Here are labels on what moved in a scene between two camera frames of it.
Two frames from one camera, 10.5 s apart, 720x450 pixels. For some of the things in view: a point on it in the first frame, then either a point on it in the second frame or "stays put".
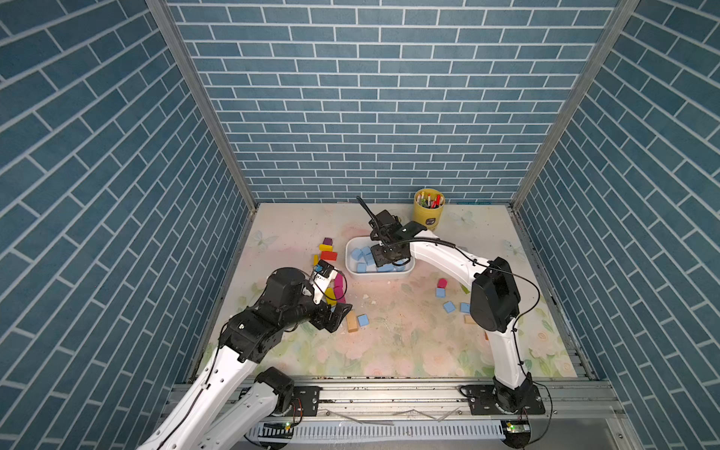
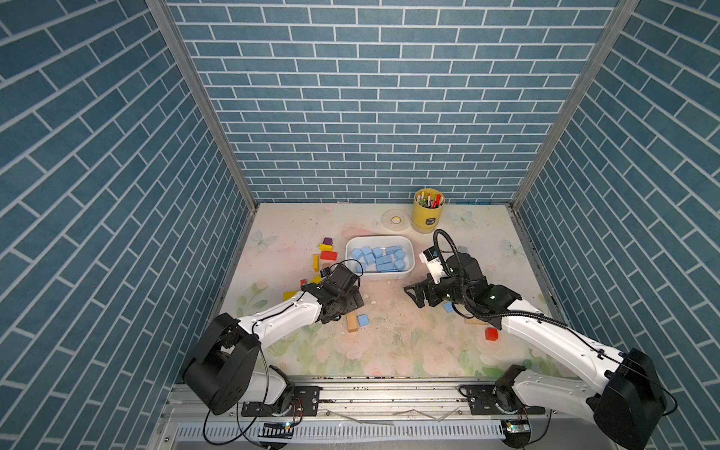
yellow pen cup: x=427 y=207 stays put
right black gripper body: x=382 y=255 -> x=443 y=291
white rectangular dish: x=360 y=260 stays put
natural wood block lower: x=352 y=321 stays put
